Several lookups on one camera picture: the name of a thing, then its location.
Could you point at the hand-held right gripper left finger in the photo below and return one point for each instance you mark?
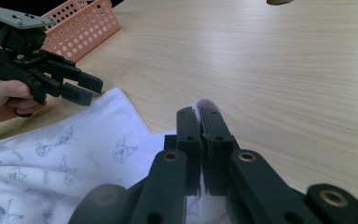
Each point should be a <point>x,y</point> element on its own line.
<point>188,130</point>

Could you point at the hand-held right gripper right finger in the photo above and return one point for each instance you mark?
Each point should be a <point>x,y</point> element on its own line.
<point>217,133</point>

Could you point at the white printed towel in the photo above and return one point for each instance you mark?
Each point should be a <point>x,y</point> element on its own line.
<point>90,130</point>

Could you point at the pink perforated plastic basket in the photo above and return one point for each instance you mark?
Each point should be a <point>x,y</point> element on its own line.
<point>84,34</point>

